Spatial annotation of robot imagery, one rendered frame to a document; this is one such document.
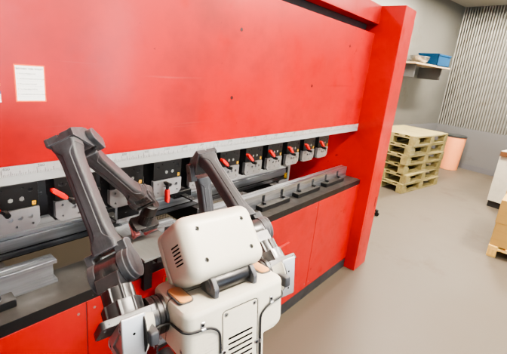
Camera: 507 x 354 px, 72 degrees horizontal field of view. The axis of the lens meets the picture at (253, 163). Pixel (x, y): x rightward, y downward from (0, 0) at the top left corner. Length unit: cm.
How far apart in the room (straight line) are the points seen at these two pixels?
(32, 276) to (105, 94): 70
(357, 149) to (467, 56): 635
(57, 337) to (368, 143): 255
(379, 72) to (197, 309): 262
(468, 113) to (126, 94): 832
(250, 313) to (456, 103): 862
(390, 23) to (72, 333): 285
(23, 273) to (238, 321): 88
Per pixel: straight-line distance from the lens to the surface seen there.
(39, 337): 152
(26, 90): 131
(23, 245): 175
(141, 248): 148
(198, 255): 78
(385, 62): 309
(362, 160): 318
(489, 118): 902
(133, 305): 83
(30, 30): 131
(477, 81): 913
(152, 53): 149
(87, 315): 157
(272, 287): 90
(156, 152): 156
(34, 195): 138
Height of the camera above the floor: 173
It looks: 15 degrees down
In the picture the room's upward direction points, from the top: 6 degrees clockwise
